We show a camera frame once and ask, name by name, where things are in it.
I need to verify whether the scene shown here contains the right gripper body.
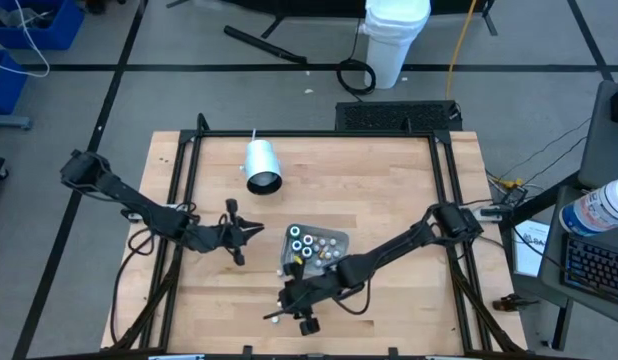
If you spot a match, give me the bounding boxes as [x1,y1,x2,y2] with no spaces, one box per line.
[279,272,343,314]

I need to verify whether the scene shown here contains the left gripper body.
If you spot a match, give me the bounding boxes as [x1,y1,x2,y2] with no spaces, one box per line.
[201,223,233,253]

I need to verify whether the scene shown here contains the grey plastic bin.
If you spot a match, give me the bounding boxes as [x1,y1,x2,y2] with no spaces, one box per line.
[280,223,351,279]

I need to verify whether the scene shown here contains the long black bar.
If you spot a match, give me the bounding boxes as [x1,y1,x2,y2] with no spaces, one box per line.
[223,24,309,65]

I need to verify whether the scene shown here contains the black mesh box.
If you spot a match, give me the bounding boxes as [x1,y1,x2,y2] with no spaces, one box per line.
[334,99,463,133]

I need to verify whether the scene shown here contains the grey metal mounting plate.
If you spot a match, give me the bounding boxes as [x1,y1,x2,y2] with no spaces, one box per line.
[481,206,513,222]

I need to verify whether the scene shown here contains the black clamp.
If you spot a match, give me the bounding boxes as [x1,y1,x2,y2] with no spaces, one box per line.
[491,294,540,314]

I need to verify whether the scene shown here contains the white paper sign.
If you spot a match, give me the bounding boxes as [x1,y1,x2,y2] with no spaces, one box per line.
[512,219,550,278]

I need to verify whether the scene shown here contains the white trash bin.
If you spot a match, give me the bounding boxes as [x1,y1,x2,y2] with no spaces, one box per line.
[361,0,433,90]

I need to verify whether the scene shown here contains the black partition screen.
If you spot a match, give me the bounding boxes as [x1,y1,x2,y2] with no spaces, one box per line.
[223,0,490,17]

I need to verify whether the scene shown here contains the dark grey desk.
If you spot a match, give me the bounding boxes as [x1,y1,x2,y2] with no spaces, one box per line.
[536,184,618,329]

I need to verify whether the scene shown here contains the blue storage bin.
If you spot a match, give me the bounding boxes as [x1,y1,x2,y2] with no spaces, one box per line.
[0,0,86,51]
[0,49,29,116]

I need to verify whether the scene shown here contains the black keyboard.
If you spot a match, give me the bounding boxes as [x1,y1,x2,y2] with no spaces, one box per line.
[558,235,618,307]

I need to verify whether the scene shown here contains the white wipes canister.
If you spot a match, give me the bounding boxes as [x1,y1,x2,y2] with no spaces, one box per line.
[558,175,618,238]

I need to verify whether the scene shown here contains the light grey desk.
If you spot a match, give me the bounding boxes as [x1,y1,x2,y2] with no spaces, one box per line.
[577,79,618,190]

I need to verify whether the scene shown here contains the black aluminium table frame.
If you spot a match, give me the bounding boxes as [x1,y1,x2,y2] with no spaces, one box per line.
[103,112,528,359]

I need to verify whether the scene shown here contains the thick black cable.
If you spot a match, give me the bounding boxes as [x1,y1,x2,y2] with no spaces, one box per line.
[110,227,163,346]

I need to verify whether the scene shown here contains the black coiled cable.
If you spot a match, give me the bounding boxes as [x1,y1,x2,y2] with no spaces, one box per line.
[336,19,378,96]

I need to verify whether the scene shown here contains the white cable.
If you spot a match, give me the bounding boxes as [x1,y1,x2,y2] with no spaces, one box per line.
[0,0,51,79]

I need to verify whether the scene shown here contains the yellow cable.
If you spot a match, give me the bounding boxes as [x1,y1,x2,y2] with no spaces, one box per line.
[444,0,479,100]

